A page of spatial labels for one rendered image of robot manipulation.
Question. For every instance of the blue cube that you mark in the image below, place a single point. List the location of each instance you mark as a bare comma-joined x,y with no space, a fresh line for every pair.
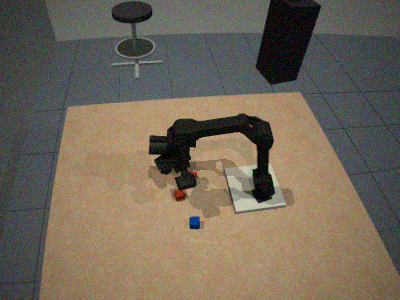
194,222

